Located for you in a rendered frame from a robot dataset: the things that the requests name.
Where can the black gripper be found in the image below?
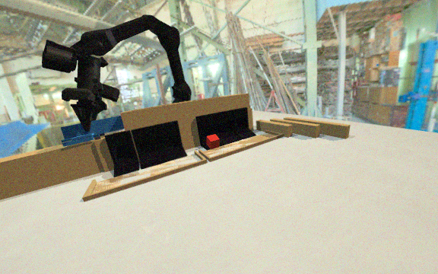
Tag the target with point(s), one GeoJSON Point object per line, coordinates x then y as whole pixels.
{"type": "Point", "coordinates": [88, 105]}

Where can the red block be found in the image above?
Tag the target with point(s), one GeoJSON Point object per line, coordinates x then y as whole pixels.
{"type": "Point", "coordinates": [213, 141]}

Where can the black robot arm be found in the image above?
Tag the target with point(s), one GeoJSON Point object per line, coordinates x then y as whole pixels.
{"type": "Point", "coordinates": [100, 42]}

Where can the blue bar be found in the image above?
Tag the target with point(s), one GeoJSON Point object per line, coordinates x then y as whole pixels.
{"type": "Point", "coordinates": [77, 134]}

